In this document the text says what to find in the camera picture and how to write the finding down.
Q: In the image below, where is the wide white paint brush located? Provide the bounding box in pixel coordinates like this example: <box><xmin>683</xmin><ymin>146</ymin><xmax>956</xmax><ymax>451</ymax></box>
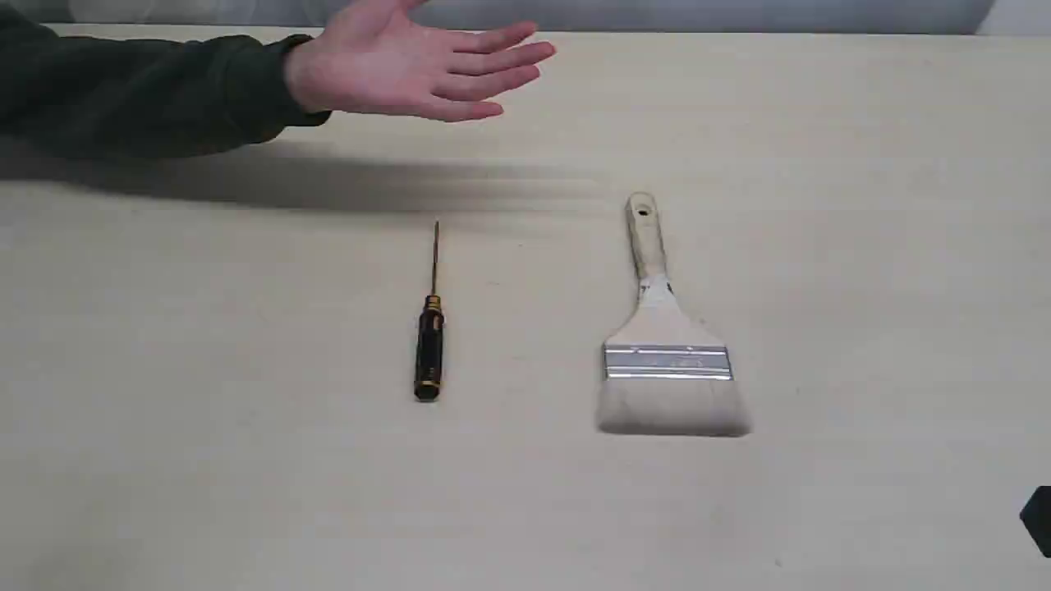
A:
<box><xmin>596</xmin><ymin>192</ymin><xmax>753</xmax><ymax>439</ymax></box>

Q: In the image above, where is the open bare human hand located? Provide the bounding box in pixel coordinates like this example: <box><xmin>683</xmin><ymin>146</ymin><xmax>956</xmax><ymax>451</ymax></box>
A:
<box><xmin>284</xmin><ymin>1</ymin><xmax>556</xmax><ymax>123</ymax></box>

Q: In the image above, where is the black and gold screwdriver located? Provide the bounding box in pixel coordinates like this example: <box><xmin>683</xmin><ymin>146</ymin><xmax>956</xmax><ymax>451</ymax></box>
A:
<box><xmin>414</xmin><ymin>220</ymin><xmax>444</xmax><ymax>403</ymax></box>

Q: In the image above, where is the forearm in dark green sleeve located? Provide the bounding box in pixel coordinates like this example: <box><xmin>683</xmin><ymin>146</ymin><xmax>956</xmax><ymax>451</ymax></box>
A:
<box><xmin>1</xmin><ymin>5</ymin><xmax>330</xmax><ymax>158</ymax></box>

